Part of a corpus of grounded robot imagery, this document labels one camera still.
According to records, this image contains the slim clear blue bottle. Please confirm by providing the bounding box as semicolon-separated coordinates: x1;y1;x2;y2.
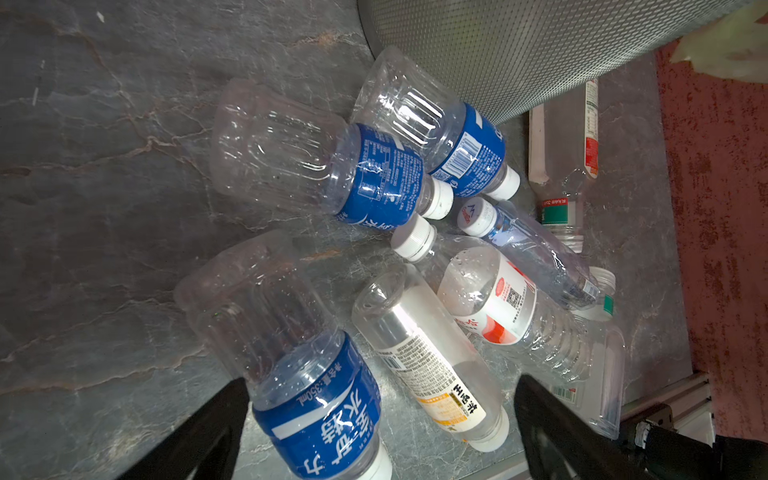
457;196;601;310

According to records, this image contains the clear plastic bin liner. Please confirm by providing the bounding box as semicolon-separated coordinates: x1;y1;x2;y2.
669;1;767;84

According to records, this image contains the small blue label bottle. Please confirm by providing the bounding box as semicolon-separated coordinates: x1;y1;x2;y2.
174;230;393;479

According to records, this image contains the blue label bottle left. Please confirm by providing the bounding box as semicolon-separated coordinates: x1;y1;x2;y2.
209;79;454;231

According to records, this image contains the green plastic waste bin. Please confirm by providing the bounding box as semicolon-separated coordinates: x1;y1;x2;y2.
357;1;744;124

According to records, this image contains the white label square bottle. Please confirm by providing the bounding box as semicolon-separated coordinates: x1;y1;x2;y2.
528;79;599;254

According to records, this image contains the red white label bottle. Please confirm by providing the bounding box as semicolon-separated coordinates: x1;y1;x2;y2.
390;215;594;383

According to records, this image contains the blue label bottle upper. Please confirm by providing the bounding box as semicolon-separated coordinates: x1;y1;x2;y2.
351;46;521;201

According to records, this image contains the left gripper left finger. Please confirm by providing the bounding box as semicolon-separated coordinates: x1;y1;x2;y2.
120;378;249;479

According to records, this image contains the yellow label clear bottle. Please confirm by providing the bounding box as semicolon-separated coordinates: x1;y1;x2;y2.
352;264;510;452

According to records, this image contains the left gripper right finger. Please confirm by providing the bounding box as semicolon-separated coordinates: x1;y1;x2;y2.
513;374;636;479

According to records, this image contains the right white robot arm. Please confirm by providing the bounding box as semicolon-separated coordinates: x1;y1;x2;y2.
617;404;767;480

